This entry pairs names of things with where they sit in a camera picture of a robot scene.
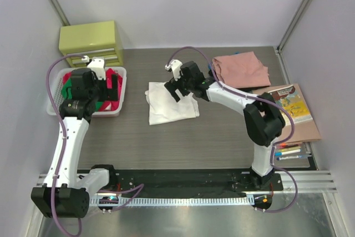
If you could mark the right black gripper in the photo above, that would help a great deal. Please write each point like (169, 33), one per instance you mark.
(179, 83)

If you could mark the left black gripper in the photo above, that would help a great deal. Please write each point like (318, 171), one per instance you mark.
(102, 89)

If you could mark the white printed t shirt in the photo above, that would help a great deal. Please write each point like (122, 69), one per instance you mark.
(164, 109)

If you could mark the pink t shirt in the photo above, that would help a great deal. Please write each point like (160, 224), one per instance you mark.
(241, 71)

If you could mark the black t shirt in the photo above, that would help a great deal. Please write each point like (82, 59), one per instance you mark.
(249, 89)

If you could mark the blue t shirt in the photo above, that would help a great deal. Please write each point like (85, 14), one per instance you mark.
(209, 66)

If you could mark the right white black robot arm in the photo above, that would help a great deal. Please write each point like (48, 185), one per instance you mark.
(263, 119)

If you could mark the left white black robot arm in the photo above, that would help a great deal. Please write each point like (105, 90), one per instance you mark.
(63, 194)

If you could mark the white plastic basket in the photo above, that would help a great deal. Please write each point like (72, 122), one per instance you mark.
(62, 77)

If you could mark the green t shirt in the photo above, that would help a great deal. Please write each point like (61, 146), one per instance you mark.
(66, 90)

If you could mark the yellow-green drawer box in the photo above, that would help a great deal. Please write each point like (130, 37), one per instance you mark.
(100, 39)

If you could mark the yellow picture book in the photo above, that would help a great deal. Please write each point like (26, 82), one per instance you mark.
(290, 98)

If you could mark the red marker pen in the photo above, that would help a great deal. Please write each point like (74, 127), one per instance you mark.
(285, 145)

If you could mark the yellow marker pen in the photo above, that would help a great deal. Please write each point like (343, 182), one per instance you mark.
(288, 150)

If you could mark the brown cardboard sheet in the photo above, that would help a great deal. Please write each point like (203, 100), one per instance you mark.
(303, 132)

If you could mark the dark blue marker pen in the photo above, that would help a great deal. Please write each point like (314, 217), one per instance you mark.
(302, 156)

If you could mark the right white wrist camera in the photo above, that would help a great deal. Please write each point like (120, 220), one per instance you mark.
(174, 66)

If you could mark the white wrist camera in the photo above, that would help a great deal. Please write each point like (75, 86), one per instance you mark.
(174, 66)
(97, 65)

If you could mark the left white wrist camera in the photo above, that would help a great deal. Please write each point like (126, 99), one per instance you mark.
(97, 65)

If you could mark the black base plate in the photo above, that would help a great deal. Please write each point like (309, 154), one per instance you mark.
(195, 183)

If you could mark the white slotted cable duct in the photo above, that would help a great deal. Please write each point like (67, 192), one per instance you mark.
(111, 201)

